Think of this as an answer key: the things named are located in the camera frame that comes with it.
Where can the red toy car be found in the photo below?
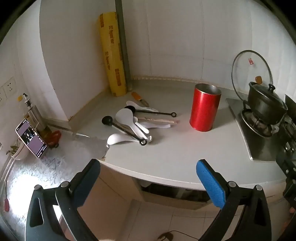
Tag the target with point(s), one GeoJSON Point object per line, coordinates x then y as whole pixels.
{"type": "Point", "coordinates": [54, 138]}

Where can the smartphone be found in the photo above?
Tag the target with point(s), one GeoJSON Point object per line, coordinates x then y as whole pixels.
{"type": "Point", "coordinates": [31, 139]}

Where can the wooden chopsticks pair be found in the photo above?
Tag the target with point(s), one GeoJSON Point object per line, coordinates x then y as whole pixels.
{"type": "Point", "coordinates": [161, 120]}

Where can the small white spoon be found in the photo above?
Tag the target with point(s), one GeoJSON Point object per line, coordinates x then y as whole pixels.
{"type": "Point", "coordinates": [152, 125]}

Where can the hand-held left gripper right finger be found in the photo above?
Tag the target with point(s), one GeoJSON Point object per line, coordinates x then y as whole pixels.
{"type": "Point", "coordinates": [210, 183]}

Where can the black ladle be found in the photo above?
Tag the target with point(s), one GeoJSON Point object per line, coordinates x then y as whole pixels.
{"type": "Point", "coordinates": [130, 108]}
{"type": "Point", "coordinates": [106, 120]}

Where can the glass pot lid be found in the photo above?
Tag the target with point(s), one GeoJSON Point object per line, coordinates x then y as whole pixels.
{"type": "Point", "coordinates": [252, 69]}

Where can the patterned foil mat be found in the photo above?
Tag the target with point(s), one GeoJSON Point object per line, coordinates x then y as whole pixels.
{"type": "Point", "coordinates": [57, 166]}

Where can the white dotted rice paddle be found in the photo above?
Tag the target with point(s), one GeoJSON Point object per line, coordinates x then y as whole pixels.
{"type": "Point", "coordinates": [123, 115]}

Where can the black cooking pot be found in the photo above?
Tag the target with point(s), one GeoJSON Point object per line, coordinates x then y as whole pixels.
{"type": "Point", "coordinates": [266, 104]}

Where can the white wall socket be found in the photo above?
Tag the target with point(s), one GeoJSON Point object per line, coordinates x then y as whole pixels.
{"type": "Point", "coordinates": [9, 86]}

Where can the red cylindrical container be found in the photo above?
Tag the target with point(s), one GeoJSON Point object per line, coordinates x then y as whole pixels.
{"type": "Point", "coordinates": [203, 111]}

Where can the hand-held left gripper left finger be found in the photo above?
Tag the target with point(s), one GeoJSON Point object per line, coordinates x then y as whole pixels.
{"type": "Point", "coordinates": [89, 183]}

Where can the yellow cling wrap roll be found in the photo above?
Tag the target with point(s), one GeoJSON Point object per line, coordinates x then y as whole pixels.
{"type": "Point", "coordinates": [113, 58]}

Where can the white printed soup spoon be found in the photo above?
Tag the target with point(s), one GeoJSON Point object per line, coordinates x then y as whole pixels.
{"type": "Point", "coordinates": [114, 139]}

